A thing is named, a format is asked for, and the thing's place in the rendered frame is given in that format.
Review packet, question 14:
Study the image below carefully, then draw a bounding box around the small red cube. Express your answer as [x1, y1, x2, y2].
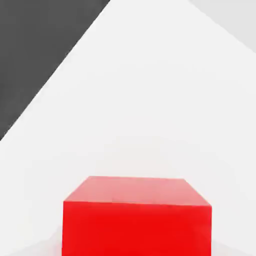
[61, 175, 213, 256]

